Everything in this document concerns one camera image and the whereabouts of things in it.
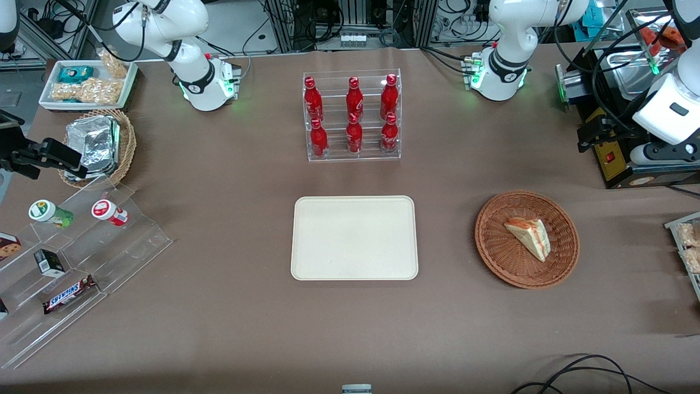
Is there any small black carton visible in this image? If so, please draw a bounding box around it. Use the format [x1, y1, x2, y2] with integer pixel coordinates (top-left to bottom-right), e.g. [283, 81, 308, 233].
[34, 249, 66, 277]

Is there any grey tray with snacks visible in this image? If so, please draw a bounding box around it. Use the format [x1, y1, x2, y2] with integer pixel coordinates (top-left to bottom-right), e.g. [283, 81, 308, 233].
[664, 212, 700, 302]

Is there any red food in warmer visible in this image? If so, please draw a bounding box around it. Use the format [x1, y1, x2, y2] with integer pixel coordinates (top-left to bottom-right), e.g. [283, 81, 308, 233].
[641, 25, 687, 53]

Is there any black food warmer cabinet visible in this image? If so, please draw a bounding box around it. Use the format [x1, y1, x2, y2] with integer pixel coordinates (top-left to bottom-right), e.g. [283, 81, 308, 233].
[569, 8, 700, 190]

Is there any brown cookie box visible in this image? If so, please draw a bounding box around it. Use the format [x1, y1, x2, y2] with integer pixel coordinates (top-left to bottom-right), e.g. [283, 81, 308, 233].
[0, 232, 22, 262]

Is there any white snack tray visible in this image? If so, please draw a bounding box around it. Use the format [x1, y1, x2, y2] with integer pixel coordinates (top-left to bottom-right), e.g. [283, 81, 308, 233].
[38, 59, 139, 112]

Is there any clear acrylic stepped shelf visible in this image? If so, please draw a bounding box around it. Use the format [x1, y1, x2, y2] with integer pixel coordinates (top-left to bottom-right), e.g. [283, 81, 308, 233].
[0, 175, 174, 370]

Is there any black cable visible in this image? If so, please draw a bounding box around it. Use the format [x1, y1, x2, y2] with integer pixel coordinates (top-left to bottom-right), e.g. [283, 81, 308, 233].
[511, 354, 674, 394]

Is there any Snickers chocolate bar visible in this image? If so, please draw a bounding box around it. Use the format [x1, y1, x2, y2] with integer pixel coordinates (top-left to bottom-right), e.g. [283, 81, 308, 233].
[43, 275, 97, 315]

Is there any clear acrylic bottle rack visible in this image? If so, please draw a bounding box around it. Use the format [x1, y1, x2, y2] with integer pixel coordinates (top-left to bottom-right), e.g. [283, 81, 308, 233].
[302, 68, 403, 163]

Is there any teal snack packet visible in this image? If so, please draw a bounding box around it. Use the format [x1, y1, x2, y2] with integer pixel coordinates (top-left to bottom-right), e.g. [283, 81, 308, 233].
[57, 66, 95, 84]

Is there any cream rectangular tray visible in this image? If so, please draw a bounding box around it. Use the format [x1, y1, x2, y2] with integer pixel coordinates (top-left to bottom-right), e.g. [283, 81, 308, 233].
[290, 195, 419, 281]

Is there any steel food pan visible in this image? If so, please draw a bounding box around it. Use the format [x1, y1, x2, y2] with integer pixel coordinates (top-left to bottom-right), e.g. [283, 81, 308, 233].
[599, 44, 660, 100]

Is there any red lidded drink bottle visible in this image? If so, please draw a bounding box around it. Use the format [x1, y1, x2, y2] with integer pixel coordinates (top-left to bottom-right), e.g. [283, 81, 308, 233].
[91, 199, 130, 227]

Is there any tan wicker basket with foil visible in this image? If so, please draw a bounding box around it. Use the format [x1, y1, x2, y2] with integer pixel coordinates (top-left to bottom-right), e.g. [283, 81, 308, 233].
[57, 108, 137, 190]

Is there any red soda bottle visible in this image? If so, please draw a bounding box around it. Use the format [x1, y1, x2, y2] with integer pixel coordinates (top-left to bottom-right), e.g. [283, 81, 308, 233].
[381, 112, 400, 155]
[380, 74, 399, 118]
[346, 113, 364, 155]
[310, 118, 329, 159]
[304, 77, 324, 122]
[346, 77, 365, 118]

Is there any triangular sandwich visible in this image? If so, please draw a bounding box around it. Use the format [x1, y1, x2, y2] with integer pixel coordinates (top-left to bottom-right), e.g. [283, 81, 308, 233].
[504, 217, 551, 263]

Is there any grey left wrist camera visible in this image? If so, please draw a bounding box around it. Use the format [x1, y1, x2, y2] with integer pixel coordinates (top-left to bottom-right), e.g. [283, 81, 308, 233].
[629, 141, 700, 166]

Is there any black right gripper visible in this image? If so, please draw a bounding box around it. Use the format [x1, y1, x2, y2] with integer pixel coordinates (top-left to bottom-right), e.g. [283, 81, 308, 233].
[0, 109, 43, 180]

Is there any green lidded drink bottle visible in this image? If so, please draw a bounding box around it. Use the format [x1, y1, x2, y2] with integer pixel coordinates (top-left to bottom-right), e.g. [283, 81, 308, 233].
[28, 200, 74, 229]

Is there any large clear peanut bag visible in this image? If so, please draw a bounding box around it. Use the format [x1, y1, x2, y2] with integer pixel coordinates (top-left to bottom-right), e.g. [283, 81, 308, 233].
[51, 78, 125, 105]

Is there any round brown wicker basket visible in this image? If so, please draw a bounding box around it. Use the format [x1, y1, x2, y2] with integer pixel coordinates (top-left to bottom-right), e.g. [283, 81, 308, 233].
[474, 190, 580, 289]

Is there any small clear peanut bag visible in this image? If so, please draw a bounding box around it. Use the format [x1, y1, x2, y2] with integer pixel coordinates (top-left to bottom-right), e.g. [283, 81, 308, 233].
[97, 48, 130, 79]

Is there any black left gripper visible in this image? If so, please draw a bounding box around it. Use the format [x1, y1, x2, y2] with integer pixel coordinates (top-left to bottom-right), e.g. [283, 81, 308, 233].
[578, 112, 641, 154]

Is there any silver foil package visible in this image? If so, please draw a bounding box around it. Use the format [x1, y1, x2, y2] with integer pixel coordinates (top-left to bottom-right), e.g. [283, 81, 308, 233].
[65, 115, 121, 181]

